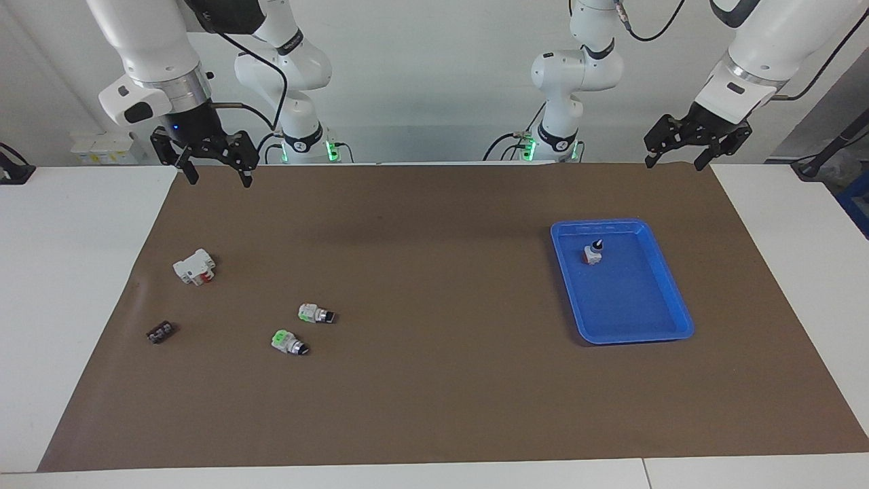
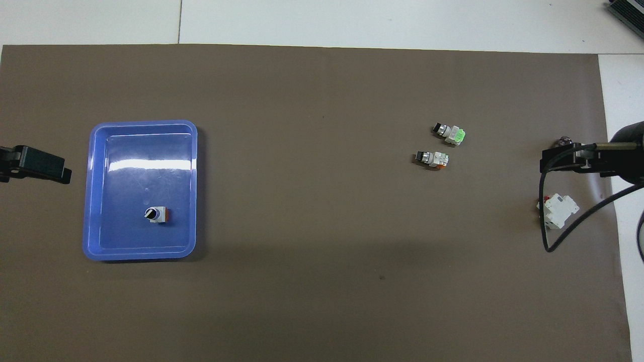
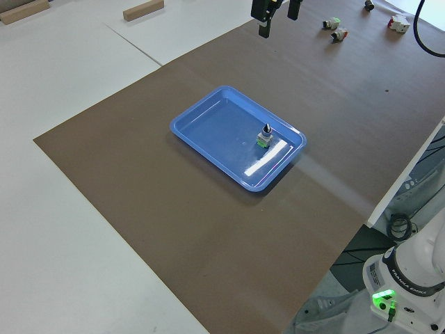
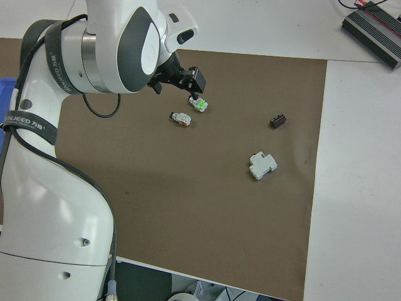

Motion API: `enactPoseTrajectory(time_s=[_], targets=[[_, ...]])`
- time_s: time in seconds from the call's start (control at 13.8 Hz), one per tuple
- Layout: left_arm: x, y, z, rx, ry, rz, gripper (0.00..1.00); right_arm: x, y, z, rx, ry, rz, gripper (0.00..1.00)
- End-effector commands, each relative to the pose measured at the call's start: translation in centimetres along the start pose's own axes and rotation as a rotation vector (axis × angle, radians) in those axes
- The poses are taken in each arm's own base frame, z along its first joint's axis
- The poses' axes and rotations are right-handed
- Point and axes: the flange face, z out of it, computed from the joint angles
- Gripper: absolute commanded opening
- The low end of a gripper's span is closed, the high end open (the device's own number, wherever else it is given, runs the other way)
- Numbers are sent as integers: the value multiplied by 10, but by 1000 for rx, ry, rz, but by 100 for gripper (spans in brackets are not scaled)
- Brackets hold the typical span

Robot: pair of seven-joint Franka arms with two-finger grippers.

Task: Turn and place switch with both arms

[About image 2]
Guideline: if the grey finned metal device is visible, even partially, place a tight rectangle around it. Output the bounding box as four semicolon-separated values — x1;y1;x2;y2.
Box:
606;0;644;25

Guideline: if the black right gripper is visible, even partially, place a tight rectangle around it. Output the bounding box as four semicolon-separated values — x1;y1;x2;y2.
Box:
540;121;644;185

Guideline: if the white circuit breaker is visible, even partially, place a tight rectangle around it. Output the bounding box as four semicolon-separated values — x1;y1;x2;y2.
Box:
536;194;580;230

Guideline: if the selector switch green base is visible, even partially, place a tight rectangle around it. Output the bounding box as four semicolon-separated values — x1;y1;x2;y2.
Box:
431;122;466;147

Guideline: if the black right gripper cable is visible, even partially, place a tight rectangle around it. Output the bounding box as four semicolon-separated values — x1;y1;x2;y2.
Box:
538;143;644;263

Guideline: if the selector switch red base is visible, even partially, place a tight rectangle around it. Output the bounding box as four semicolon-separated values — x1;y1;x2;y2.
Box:
144;206;171;224

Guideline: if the brown table mat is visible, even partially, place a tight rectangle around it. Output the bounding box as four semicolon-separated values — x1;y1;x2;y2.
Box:
0;44;633;362

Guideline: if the selector switch orange base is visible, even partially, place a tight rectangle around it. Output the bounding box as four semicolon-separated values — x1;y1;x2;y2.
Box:
413;150;450;170

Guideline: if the blue plastic tray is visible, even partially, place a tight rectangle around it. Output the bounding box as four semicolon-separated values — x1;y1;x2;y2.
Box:
82;120;199;261

